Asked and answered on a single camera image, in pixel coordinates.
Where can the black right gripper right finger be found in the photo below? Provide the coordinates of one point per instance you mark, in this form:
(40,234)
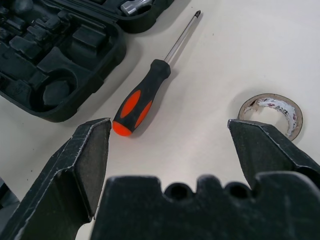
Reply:
(270,150)

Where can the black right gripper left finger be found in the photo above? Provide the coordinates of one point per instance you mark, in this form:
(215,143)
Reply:
(57,180)

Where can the roll of tape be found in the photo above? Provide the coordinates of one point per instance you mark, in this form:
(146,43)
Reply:
(296,117)

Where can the black orange phillips screwdriver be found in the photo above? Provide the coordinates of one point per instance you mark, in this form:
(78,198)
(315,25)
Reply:
(140,100)

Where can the black orange tool kit case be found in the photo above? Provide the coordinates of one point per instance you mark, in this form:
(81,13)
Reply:
(75,50)

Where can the chrome socket tool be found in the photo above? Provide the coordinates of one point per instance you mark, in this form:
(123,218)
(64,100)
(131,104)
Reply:
(135,6)

